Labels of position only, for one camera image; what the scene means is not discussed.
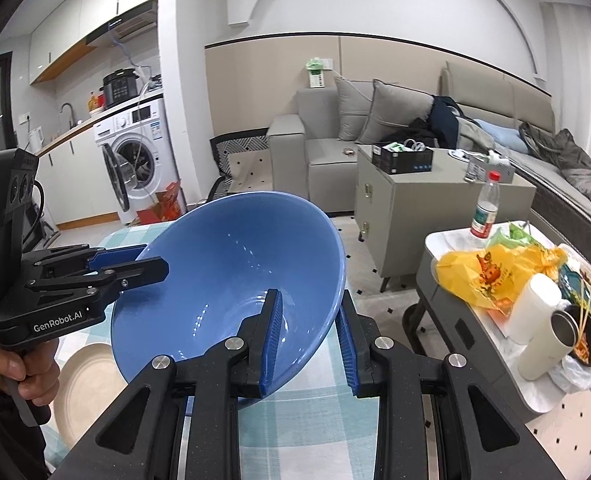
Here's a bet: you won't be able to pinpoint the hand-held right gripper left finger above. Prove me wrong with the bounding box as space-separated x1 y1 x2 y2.
49 288 284 480

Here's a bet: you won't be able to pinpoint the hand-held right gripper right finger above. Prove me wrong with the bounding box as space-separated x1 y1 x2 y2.
335 290 569 480

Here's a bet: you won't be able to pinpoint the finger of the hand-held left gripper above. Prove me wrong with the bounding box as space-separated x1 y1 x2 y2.
39 257 170 309
22 244 148 281

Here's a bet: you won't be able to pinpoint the blue ribbed bowl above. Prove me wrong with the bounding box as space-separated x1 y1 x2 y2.
110 190 347 401

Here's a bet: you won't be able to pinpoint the cream round plate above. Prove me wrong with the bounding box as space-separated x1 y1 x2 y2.
54 342 128 453

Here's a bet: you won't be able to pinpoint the person's left hand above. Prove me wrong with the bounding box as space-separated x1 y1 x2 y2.
0 337 61 413

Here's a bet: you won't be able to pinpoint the red gift box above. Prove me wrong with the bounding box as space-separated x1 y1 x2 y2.
136 180 186 226

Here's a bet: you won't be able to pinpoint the white lower kitchen cabinets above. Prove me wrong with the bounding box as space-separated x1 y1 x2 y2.
38 132 121 231

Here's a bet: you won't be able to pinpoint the white kitchen cabinets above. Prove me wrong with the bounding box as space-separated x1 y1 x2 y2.
28 0 158 86
38 132 121 231

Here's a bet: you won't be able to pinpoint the teal checked tablecloth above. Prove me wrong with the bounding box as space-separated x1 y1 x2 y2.
40 220 383 480

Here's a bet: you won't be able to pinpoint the white washing machine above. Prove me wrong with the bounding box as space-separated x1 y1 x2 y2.
94 97 182 226

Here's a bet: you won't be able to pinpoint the grey side cabinet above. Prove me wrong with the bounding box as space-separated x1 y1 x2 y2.
354 147 537 293

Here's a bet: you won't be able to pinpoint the yellow plastic bag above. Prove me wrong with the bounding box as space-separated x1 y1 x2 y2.
435 245 569 311

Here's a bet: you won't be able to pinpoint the black pressure cooker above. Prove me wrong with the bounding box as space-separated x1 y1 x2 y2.
102 69 138 108

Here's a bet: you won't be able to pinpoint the white paper cup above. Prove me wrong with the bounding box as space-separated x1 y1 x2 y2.
504 273 563 346

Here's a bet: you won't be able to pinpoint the white thermos tumbler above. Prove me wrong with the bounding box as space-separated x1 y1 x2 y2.
517 309 583 382

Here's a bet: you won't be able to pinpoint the clear bottle with red cap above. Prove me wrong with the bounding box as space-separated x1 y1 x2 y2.
470 170 503 240

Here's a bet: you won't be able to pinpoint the grey sofa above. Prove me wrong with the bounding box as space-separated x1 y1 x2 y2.
266 60 591 241

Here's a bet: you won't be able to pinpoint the black cardboard box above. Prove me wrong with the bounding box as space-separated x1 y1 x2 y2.
372 141 435 175

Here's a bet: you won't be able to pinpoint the green plastic bag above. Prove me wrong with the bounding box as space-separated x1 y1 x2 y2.
490 221 543 248

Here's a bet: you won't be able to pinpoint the steel range hood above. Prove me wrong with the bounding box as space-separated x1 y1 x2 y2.
86 0 158 47

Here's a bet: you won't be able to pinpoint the black takeaway food bowl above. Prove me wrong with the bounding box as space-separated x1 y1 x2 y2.
565 305 591 367

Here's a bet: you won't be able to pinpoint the white upper kitchen cabinets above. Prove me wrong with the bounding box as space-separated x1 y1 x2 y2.
28 0 158 86

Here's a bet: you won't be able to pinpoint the grey sofa cushion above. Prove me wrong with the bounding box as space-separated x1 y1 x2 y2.
358 80 436 146
334 75 376 142

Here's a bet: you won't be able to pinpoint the black jacket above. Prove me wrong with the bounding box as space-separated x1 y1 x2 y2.
380 96 463 151

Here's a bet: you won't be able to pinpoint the light blue pillow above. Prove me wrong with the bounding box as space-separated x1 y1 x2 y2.
473 119 521 153

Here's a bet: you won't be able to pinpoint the grey jacket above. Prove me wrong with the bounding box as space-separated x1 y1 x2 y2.
518 122 591 211

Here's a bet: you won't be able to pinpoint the green and white wall holder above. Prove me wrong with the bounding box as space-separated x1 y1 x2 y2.
304 56 326 89

